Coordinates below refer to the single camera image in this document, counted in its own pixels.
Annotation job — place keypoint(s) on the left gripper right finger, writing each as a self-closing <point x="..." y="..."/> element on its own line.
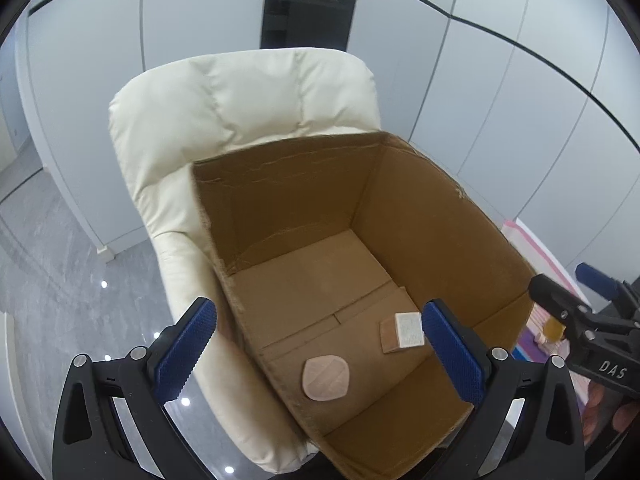
<point x="545" y="443"/>

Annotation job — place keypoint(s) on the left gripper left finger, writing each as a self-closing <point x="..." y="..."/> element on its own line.
<point x="89" y="441"/>

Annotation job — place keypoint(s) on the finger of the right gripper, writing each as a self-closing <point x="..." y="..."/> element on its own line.
<point x="598" y="282"/>
<point x="559" y="302"/>

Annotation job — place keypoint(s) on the cream cube box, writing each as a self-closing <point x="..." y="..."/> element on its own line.
<point x="401" y="331"/>

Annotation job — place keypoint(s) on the pink powder puff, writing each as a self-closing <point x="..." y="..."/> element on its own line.
<point x="325" y="378"/>

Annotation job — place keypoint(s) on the gold red tin can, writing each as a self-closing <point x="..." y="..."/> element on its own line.
<point x="551" y="332"/>

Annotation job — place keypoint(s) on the right hand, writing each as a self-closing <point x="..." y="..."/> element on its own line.
<point x="604" y="408"/>

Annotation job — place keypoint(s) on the striped colourful cloth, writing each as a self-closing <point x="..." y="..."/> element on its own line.
<point x="541" y="260"/>

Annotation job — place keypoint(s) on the brown cardboard box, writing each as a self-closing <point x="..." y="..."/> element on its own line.
<point x="316" y="241"/>

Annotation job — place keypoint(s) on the black wall cabinet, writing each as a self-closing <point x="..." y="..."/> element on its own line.
<point x="307" y="23"/>

